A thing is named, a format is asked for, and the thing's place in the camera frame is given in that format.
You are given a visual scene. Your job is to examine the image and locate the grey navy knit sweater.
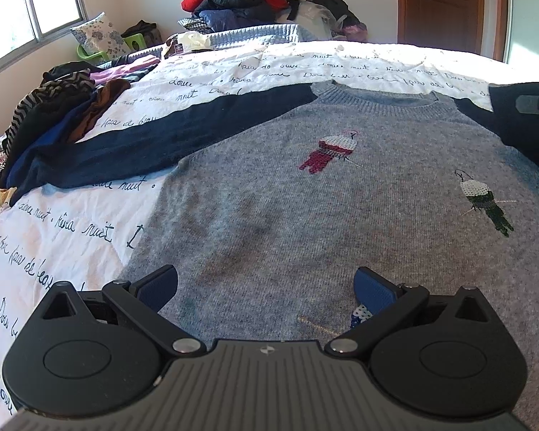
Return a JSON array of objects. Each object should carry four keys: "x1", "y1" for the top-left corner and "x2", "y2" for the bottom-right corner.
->
[{"x1": 4, "y1": 83, "x2": 539, "y2": 430}]

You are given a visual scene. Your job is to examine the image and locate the white script-print bedsheet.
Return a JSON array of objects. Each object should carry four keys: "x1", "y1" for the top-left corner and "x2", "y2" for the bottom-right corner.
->
[{"x1": 0, "y1": 42, "x2": 539, "y2": 430}]

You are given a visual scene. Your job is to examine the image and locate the brown wooden door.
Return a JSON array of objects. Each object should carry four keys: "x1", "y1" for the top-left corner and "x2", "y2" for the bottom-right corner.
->
[{"x1": 397, "y1": 0, "x2": 510, "y2": 61}]

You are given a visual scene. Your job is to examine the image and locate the blue folded garment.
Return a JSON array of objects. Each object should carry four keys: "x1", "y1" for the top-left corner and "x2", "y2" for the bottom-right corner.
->
[{"x1": 0, "y1": 93, "x2": 96, "y2": 189}]

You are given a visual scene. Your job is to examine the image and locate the brown folded garment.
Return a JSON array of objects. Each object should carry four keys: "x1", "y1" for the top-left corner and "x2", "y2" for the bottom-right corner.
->
[{"x1": 67, "y1": 79, "x2": 131, "y2": 143}]

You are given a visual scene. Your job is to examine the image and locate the zebra striped garment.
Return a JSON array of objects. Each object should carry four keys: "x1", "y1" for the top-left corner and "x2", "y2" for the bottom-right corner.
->
[{"x1": 3, "y1": 69, "x2": 98, "y2": 158}]

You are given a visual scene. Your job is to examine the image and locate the purple garment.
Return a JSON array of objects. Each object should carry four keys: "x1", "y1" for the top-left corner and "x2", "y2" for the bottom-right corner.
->
[{"x1": 90, "y1": 55, "x2": 160, "y2": 86}]

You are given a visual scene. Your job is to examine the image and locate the green plastic chair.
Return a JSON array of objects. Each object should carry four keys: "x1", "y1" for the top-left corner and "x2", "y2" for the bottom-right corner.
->
[{"x1": 75, "y1": 33, "x2": 148, "y2": 61}]

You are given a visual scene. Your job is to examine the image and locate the floral print pillow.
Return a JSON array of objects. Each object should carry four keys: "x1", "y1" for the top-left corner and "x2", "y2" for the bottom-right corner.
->
[{"x1": 71, "y1": 13, "x2": 123, "y2": 55}]

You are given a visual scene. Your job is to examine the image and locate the dark navy jacket pile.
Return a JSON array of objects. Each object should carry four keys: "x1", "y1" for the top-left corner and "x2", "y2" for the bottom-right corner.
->
[{"x1": 193, "y1": 0, "x2": 290, "y2": 32}]

